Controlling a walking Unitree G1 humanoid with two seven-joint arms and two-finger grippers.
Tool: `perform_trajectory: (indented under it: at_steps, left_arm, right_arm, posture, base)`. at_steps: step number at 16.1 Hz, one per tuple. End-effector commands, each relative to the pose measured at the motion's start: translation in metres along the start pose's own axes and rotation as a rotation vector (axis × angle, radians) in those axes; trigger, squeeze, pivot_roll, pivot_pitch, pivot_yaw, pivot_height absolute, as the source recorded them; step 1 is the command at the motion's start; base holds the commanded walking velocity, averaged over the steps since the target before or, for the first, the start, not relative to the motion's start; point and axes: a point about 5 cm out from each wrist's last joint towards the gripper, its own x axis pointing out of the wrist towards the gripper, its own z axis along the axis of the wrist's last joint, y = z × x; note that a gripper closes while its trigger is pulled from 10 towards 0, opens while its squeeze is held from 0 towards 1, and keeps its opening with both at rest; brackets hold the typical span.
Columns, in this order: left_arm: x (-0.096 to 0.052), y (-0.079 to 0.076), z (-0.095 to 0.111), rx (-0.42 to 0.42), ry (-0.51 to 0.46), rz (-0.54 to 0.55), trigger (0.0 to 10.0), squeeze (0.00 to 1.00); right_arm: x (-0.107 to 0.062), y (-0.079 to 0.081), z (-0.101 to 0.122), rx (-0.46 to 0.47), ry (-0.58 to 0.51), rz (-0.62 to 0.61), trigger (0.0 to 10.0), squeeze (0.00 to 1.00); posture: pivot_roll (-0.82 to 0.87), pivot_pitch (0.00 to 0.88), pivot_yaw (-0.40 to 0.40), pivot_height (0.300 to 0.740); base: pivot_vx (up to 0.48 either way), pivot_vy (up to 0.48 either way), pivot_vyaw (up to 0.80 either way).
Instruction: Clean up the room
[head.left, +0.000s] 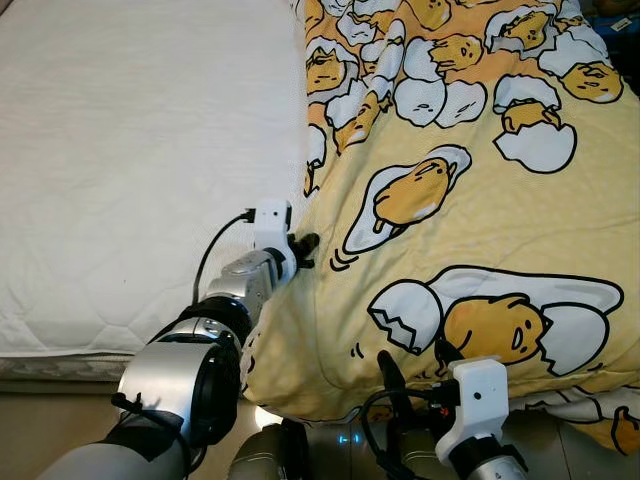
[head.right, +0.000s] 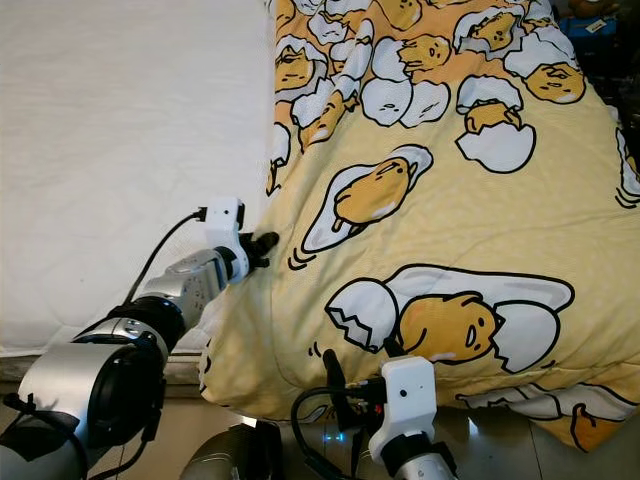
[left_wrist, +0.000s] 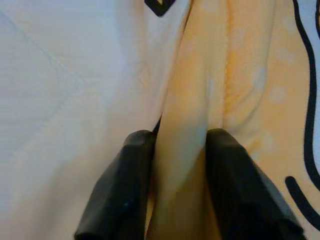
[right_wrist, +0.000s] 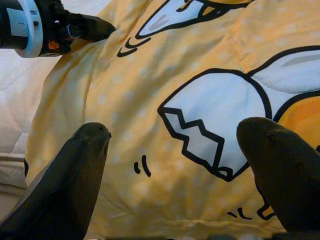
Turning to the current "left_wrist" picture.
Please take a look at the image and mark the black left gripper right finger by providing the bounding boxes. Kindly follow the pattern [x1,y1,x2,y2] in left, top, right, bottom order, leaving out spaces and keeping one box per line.
[205,127,305,240]

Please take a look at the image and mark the white quilted mattress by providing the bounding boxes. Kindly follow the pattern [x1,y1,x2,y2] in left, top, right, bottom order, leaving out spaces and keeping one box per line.
[0,0,163,240]

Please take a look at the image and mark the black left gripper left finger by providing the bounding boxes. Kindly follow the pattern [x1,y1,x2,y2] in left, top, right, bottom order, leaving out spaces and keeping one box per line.
[73,129,158,240]

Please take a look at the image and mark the yellow cartoon egg blanket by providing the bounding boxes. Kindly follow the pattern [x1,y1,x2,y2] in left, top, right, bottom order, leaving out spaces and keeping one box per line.
[107,0,320,240]

